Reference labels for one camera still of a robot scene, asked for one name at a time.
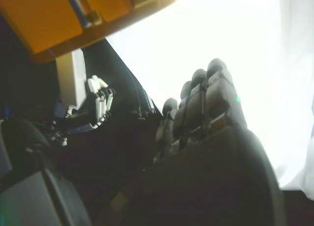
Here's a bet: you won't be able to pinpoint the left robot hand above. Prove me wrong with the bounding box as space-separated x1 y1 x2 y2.
0 58 289 226

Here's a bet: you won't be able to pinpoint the white box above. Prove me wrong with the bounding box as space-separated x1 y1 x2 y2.
55 49 88 109

